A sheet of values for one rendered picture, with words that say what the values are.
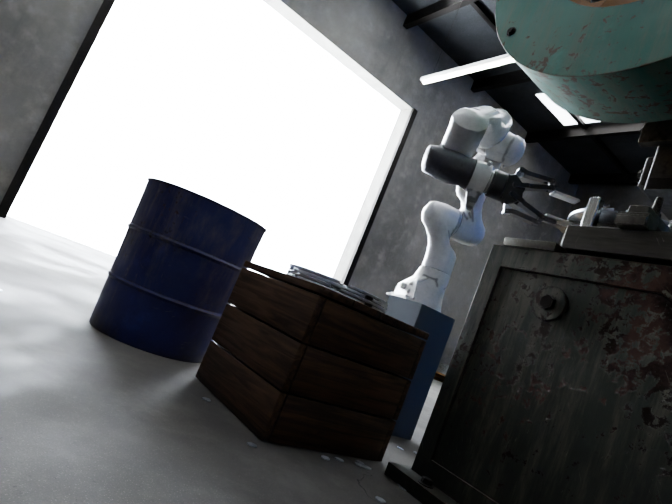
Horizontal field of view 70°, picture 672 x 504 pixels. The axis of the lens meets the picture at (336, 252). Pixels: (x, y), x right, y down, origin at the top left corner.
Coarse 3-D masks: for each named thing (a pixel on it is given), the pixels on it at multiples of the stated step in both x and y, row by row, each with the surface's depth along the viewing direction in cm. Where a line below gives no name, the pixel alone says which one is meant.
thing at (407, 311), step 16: (400, 304) 172; (416, 304) 166; (400, 320) 169; (416, 320) 163; (432, 320) 167; (448, 320) 172; (416, 336) 164; (432, 336) 168; (448, 336) 173; (432, 352) 169; (416, 368) 166; (432, 368) 170; (416, 384) 167; (416, 400) 167; (400, 416) 164; (416, 416) 168; (400, 432) 165
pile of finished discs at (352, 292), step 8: (288, 272) 128; (296, 272) 123; (304, 272) 121; (312, 272) 120; (312, 280) 119; (320, 280) 119; (328, 280) 118; (336, 280) 118; (336, 288) 138; (344, 288) 118; (352, 288) 118; (352, 296) 118; (360, 296) 119; (368, 296) 121; (368, 304) 123; (376, 304) 122; (384, 304) 127; (384, 312) 128
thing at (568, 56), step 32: (512, 0) 122; (544, 0) 113; (640, 0) 93; (512, 32) 117; (544, 32) 109; (576, 32) 102; (608, 32) 95; (640, 32) 90; (544, 64) 105; (576, 64) 98; (608, 64) 93; (640, 64) 87; (576, 96) 105; (608, 96) 99; (640, 96) 94
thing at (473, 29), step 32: (416, 0) 601; (448, 0) 571; (480, 0) 559; (448, 32) 636; (480, 32) 612; (512, 64) 647; (512, 96) 718; (544, 128) 768; (576, 128) 728; (608, 128) 687; (640, 128) 650; (576, 160) 825; (608, 160) 785; (640, 160) 748
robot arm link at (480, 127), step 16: (464, 112) 126; (480, 112) 128; (496, 112) 139; (448, 128) 130; (464, 128) 125; (480, 128) 125; (496, 128) 143; (448, 144) 131; (464, 144) 128; (480, 144) 149
